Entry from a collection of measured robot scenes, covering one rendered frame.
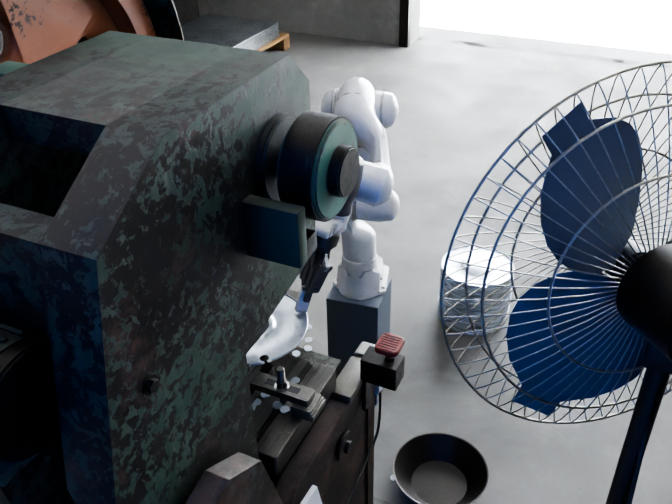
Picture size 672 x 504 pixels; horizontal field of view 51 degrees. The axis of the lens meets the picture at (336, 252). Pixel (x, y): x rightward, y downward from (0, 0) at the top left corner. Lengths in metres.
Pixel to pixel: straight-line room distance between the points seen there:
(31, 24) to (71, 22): 0.11
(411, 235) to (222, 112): 2.50
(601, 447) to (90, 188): 2.03
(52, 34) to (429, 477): 1.70
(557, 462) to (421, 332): 0.77
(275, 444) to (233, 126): 0.74
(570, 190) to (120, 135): 0.61
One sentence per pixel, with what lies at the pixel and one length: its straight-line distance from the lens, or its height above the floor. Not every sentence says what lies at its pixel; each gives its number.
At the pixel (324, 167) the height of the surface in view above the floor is 1.36.
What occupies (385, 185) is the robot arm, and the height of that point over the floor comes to 1.09.
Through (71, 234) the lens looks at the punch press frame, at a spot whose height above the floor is 1.41.
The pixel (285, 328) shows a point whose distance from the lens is 1.74.
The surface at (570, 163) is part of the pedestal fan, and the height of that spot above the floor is 1.49.
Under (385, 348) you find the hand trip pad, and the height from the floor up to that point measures 0.76.
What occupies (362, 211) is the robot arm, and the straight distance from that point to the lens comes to 2.18.
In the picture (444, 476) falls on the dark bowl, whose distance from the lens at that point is 2.44.
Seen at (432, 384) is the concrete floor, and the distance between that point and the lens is 2.72.
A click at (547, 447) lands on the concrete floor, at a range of 2.58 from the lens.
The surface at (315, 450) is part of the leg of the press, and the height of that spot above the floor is 0.62.
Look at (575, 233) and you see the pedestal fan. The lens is 0.97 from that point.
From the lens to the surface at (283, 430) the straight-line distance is 1.61.
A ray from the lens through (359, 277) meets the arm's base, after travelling 2.32.
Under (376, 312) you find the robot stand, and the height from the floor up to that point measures 0.43.
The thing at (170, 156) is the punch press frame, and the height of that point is 1.47.
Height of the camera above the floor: 1.90
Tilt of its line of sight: 34 degrees down
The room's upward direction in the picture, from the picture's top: 1 degrees counter-clockwise
